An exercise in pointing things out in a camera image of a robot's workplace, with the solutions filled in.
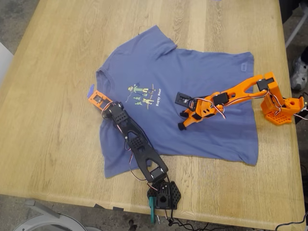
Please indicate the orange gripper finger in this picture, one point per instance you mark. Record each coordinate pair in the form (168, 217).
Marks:
(188, 122)
(187, 113)

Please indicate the blue printed T-shirt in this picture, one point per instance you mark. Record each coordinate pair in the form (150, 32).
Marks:
(204, 139)

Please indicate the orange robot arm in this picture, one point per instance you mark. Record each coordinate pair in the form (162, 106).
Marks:
(243, 90)

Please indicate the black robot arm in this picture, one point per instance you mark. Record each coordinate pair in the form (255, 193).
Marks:
(146, 156)

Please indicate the small blue tape piece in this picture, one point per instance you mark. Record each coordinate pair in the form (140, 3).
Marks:
(89, 89)

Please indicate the black table clamp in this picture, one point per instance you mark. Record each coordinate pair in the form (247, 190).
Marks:
(300, 119)

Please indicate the green table clamp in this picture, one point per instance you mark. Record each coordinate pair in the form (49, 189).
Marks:
(152, 213)

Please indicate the grey sneaker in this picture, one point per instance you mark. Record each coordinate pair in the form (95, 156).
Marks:
(300, 74)

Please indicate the white flat panel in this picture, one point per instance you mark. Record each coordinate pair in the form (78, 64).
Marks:
(4, 62)

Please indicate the white metal leg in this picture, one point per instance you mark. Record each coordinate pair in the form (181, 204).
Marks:
(296, 30)

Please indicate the white plastic chair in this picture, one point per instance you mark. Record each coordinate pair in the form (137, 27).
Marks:
(48, 220)

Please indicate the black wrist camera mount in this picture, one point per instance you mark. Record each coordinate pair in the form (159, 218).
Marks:
(184, 98)

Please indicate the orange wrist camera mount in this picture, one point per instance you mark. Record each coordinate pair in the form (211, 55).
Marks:
(96, 98)

